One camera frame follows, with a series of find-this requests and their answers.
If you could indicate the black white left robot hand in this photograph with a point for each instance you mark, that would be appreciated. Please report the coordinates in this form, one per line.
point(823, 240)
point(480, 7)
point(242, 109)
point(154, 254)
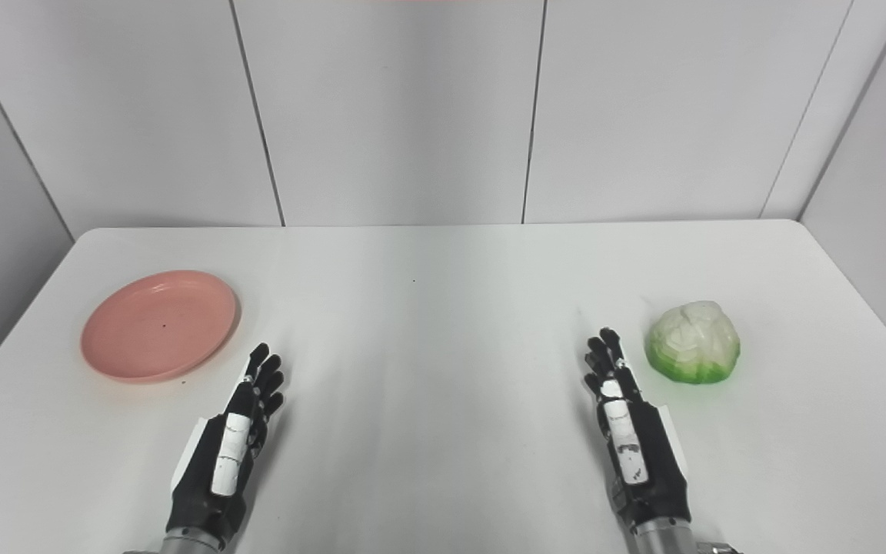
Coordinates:
point(212, 492)

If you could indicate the green white cabbage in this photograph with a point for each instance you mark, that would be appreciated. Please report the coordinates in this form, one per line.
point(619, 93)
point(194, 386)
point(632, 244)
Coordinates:
point(693, 342)

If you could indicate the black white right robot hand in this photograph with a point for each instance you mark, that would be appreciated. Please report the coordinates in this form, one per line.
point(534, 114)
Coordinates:
point(654, 485)

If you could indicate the pink round plate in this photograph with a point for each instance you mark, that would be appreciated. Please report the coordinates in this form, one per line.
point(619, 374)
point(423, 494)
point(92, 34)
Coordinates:
point(158, 327)

